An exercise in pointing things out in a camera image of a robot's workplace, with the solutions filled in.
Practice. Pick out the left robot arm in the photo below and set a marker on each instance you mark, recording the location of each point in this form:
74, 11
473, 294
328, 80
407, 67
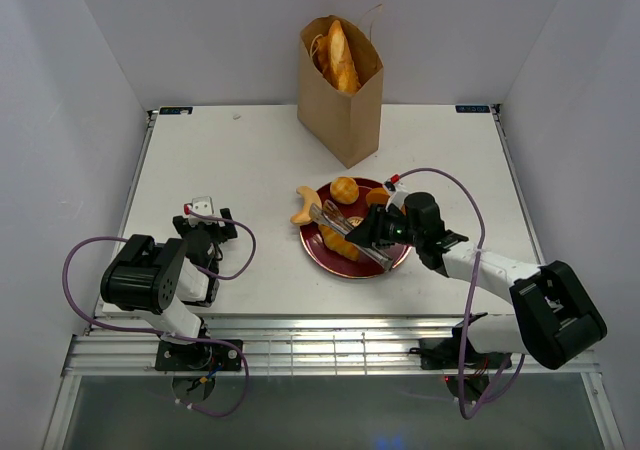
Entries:
162, 282

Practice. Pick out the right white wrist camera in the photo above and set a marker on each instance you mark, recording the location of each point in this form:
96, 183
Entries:
397, 193

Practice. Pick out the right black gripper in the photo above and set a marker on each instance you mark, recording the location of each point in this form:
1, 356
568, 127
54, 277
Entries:
371, 230

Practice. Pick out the pale crescent bread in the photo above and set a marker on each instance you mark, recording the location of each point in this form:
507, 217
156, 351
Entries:
310, 197

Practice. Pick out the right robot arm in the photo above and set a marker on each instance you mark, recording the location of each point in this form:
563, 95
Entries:
553, 318

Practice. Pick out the small round bun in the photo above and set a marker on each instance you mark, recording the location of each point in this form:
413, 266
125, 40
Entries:
344, 190

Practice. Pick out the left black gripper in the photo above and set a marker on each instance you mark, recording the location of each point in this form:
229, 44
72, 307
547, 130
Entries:
224, 232

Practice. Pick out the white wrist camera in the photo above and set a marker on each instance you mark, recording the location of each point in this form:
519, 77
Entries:
199, 208
397, 193

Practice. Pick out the blue corner sticker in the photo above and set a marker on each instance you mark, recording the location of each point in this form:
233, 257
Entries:
472, 109
173, 110

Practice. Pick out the left blue corner sticker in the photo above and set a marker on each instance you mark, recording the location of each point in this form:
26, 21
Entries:
173, 110

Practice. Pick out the metal kitchen tongs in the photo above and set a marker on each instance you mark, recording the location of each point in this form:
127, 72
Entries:
330, 215

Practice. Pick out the right blue corner sticker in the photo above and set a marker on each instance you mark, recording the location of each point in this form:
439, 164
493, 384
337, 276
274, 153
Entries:
472, 109

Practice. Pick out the small golden croissant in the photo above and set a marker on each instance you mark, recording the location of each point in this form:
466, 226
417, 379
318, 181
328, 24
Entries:
337, 243

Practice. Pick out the long baguette bread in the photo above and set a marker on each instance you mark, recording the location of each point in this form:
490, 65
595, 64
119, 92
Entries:
342, 71

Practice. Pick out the aluminium rail frame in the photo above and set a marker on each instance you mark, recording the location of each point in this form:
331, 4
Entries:
276, 346

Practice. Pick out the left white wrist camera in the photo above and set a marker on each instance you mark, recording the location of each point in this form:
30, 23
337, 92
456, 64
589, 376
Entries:
199, 208

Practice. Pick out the oval orange bun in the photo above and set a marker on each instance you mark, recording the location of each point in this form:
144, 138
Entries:
378, 195

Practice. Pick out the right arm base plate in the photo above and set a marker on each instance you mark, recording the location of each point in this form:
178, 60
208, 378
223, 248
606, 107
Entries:
450, 355

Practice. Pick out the brown paper bag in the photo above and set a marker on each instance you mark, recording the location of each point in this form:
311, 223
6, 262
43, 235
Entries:
348, 124

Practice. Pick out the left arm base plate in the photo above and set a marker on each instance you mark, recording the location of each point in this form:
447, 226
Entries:
196, 357

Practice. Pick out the large braided pastry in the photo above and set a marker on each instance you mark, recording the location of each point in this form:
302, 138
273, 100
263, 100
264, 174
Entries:
320, 56

